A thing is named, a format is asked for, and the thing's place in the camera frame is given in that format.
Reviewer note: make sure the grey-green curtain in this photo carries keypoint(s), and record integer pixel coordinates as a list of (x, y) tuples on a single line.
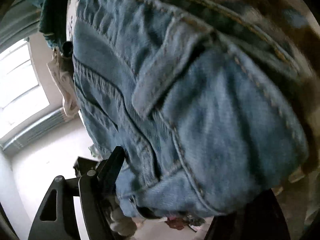
[(20, 21), (36, 131)]

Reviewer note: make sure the blue denim jeans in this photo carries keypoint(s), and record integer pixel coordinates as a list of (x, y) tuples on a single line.
[(187, 92)]

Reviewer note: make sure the dark teal quilt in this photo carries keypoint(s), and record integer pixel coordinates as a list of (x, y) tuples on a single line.
[(52, 22)]

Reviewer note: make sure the left grey-green curtain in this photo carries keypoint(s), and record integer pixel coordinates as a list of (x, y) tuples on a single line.
[(36, 131)]

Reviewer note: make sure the folded white cloth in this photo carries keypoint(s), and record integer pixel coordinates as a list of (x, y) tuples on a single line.
[(60, 69)]

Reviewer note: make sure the right grey-green curtain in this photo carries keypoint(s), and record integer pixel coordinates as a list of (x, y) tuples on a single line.
[(20, 21)]

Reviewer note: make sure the bright window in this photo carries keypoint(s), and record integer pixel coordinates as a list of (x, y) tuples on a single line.
[(22, 95)]

